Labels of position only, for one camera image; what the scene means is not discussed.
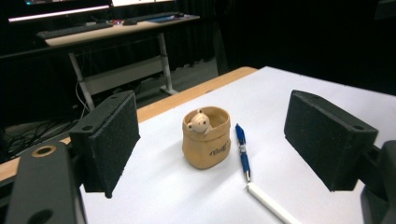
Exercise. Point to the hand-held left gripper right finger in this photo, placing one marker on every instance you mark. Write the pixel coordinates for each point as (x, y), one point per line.
(323, 140)

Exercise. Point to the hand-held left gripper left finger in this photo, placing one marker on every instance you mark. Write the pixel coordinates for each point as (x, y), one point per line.
(106, 140)

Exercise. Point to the blue pen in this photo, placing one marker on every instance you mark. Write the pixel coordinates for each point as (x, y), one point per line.
(244, 158)

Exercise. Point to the white pen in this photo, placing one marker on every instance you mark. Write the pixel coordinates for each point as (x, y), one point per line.
(267, 202)

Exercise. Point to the tan bear pen holder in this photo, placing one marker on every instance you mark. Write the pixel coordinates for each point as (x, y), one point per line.
(202, 149)

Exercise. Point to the white table board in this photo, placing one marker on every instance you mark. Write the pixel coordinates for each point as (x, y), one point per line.
(186, 193)

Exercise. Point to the black keyboard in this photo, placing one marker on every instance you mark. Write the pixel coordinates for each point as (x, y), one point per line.
(71, 30)
(149, 17)

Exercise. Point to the computer monitor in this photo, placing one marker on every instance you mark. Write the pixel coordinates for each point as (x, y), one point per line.
(62, 7)
(140, 2)

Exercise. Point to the metal stand frame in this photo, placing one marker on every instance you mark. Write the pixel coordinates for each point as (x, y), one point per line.
(124, 30)

